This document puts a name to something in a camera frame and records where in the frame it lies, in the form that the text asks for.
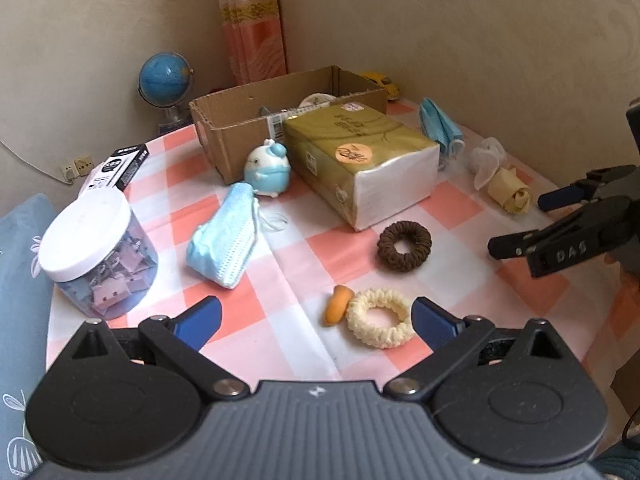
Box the white wall cable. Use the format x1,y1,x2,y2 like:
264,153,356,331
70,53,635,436
0,138,66,187

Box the blue desk globe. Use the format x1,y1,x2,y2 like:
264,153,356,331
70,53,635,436
138,52,194,136

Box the blue floral sofa cover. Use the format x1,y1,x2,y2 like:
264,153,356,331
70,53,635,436
0,194,55,479

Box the blue face mask stack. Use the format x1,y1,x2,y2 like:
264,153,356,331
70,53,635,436
186,182,288,289

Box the white sock ball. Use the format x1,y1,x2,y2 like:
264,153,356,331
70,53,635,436
469,136,506,191

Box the white wall socket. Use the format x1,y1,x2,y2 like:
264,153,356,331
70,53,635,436
60,162,79,183

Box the orange finger cot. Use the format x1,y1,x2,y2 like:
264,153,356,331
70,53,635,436
323,285,355,326

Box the brown cardboard box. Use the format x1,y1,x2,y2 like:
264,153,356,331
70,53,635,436
190,66,387,185

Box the brown hair scrunchie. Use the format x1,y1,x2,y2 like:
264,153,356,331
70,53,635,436
376,220,433,273

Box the cream embroidered sachet pouch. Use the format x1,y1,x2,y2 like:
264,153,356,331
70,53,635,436
299,92,336,108

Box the cream hair scrunchie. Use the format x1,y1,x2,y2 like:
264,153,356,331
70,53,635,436
345,288,416,350

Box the yellow sock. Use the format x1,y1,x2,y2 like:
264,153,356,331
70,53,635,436
487,168,532,214

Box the yellow toy car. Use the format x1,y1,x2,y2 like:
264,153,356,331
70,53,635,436
360,72,401,102

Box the folded blue face mask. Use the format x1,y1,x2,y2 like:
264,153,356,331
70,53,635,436
419,98,465,170

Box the beige wall socket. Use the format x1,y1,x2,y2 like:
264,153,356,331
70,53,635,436
74,155,94,177

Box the black white pen box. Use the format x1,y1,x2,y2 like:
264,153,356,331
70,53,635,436
79,144,149,194

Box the clear jar white lid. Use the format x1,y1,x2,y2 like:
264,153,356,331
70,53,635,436
38,188,157,321

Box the checkered orange white tablecloth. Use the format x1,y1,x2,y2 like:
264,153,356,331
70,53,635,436
45,98,640,391

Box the blue white plush toy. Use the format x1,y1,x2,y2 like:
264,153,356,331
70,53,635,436
244,139,291,198

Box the gold tissue paper pack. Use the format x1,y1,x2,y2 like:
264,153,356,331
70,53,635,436
284,101,439,231

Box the orange pink curtain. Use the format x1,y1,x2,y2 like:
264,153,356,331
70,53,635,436
218,0,286,84

